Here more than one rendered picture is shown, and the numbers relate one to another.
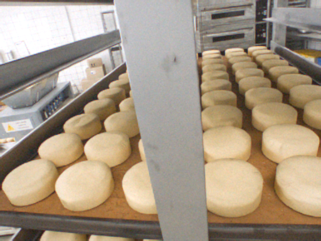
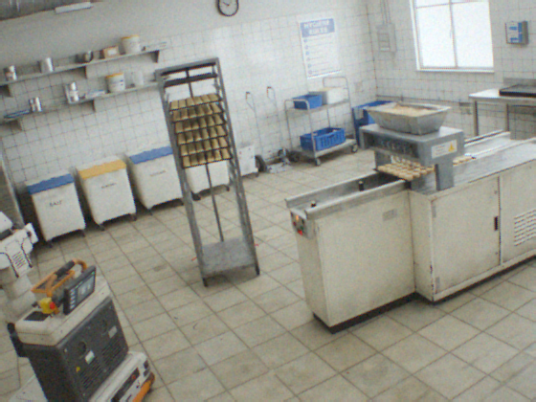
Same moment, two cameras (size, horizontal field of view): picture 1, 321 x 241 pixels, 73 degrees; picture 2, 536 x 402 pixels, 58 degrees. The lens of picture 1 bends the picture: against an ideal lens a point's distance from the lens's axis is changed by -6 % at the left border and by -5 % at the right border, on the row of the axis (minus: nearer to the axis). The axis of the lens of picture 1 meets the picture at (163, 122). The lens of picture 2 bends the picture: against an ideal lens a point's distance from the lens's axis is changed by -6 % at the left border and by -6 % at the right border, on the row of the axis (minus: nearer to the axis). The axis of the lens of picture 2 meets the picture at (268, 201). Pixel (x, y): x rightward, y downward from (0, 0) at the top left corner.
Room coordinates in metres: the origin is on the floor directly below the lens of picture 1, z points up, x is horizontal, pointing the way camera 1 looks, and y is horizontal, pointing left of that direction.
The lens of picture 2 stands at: (4.44, -1.10, 1.95)
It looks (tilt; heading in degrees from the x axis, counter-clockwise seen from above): 19 degrees down; 160
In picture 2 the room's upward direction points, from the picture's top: 10 degrees counter-clockwise
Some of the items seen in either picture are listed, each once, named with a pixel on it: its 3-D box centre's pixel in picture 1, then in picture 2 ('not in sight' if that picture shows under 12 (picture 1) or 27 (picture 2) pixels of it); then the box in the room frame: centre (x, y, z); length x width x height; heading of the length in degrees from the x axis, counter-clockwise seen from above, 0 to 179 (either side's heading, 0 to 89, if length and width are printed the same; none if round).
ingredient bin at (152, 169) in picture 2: not in sight; (155, 178); (-2.01, -0.17, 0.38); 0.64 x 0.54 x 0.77; 4
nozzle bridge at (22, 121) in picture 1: (44, 115); (410, 153); (1.73, 0.97, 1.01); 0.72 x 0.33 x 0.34; 179
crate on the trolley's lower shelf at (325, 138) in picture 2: not in sight; (323, 139); (-2.10, 2.33, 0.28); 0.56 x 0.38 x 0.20; 103
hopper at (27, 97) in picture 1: (33, 88); (407, 118); (1.73, 0.97, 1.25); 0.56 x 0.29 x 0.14; 179
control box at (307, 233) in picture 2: not in sight; (301, 223); (1.71, 0.10, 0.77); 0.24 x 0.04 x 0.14; 179
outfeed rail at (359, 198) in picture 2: not in sight; (438, 172); (1.87, 1.08, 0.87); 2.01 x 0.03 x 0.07; 89
